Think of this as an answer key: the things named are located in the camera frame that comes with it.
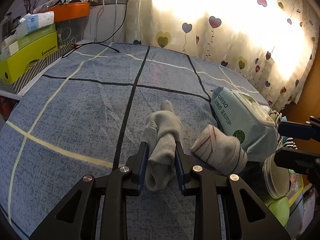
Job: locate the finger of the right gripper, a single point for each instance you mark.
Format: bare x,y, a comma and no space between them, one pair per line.
299,161
309,130

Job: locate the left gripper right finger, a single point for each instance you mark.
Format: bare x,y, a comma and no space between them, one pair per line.
182,168

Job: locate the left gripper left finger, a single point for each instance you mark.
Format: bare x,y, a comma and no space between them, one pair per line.
137,164

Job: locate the grey sock bundle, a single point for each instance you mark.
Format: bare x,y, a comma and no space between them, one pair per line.
162,130

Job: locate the green rimmed white box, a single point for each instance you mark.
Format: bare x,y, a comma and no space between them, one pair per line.
297,187

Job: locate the black white striped sock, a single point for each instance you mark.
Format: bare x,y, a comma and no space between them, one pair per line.
286,142

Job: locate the white red striped sock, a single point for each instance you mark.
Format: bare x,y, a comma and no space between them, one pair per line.
222,152

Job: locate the blue wet wipes pack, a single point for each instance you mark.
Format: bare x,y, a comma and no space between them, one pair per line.
242,117

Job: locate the blue plaid bed sheet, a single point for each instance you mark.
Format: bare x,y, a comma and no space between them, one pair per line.
86,115

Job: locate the heart patterned curtain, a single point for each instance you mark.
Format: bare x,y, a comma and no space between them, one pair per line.
272,43

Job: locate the striped storage tray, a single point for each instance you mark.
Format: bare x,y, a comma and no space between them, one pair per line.
36,68

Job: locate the yellow green cardboard box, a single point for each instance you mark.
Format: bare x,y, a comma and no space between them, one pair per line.
16,65

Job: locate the pale green flat box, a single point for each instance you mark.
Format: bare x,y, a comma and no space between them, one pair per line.
13,44

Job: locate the orange plastic tray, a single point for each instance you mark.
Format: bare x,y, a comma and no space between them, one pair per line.
70,11

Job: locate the blue tissue pack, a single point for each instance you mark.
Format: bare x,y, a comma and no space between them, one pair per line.
31,23

